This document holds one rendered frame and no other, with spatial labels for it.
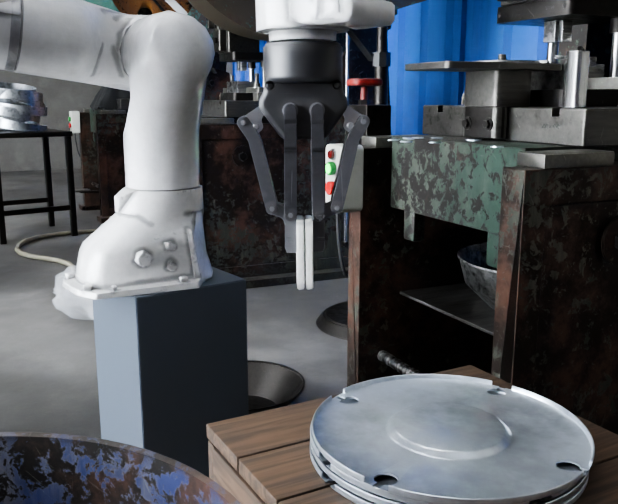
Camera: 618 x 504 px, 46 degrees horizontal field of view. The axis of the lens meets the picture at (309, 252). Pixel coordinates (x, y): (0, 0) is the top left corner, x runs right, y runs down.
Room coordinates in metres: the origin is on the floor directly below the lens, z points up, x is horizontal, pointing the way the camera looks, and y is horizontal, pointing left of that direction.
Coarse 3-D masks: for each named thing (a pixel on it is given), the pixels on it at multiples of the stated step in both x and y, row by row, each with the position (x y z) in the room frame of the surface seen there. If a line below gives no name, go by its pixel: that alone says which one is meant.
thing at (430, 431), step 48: (384, 384) 0.84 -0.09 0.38; (432, 384) 0.84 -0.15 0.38; (480, 384) 0.84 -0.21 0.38; (336, 432) 0.71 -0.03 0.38; (384, 432) 0.71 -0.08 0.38; (432, 432) 0.70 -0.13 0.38; (480, 432) 0.70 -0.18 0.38; (528, 432) 0.71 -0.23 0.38; (576, 432) 0.71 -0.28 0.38; (432, 480) 0.61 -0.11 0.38; (480, 480) 0.61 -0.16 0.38; (528, 480) 0.61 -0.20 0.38; (576, 480) 0.61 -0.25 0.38
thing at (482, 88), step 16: (416, 64) 1.30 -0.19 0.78; (432, 64) 1.26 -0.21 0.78; (448, 64) 1.22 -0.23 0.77; (464, 64) 1.23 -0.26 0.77; (480, 64) 1.25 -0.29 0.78; (496, 64) 1.26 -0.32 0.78; (512, 64) 1.28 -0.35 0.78; (528, 64) 1.29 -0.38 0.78; (544, 64) 1.31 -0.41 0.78; (560, 64) 1.32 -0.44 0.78; (480, 80) 1.33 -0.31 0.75; (496, 80) 1.30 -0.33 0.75; (512, 80) 1.30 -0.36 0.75; (528, 80) 1.32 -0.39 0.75; (480, 96) 1.33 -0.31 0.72; (496, 96) 1.29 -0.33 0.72; (512, 96) 1.30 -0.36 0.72; (528, 96) 1.32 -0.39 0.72; (464, 112) 1.37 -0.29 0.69; (480, 112) 1.33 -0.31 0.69; (496, 112) 1.29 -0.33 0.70; (464, 128) 1.37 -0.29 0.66; (480, 128) 1.33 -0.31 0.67; (496, 128) 1.29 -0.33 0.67
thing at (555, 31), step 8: (544, 24) 1.42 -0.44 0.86; (552, 24) 1.39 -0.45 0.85; (560, 24) 1.39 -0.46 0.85; (568, 24) 1.39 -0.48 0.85; (544, 32) 1.41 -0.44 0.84; (552, 32) 1.39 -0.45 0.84; (560, 32) 1.39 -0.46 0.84; (568, 32) 1.39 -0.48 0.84; (544, 40) 1.41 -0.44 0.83; (552, 40) 1.39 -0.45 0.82; (560, 40) 1.38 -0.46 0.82; (568, 40) 1.39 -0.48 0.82
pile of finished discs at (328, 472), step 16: (352, 400) 0.81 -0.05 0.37; (320, 464) 0.67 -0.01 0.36; (560, 464) 0.66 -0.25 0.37; (336, 480) 0.64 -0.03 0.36; (352, 480) 0.62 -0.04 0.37; (384, 480) 0.62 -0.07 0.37; (352, 496) 0.62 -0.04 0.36; (368, 496) 0.61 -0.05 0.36; (384, 496) 0.60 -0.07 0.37; (400, 496) 0.59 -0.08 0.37; (560, 496) 0.60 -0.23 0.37; (576, 496) 0.62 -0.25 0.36
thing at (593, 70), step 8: (600, 64) 1.36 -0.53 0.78; (536, 72) 1.39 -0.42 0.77; (544, 72) 1.37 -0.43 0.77; (552, 72) 1.35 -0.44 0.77; (560, 72) 1.34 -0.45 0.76; (592, 72) 1.35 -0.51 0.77; (600, 72) 1.36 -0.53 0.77; (536, 80) 1.39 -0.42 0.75; (544, 80) 1.37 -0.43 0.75; (552, 80) 1.35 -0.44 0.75; (560, 80) 1.33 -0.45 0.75; (536, 88) 1.39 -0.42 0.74; (544, 88) 1.37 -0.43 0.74; (552, 88) 1.35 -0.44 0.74; (560, 88) 1.33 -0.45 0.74
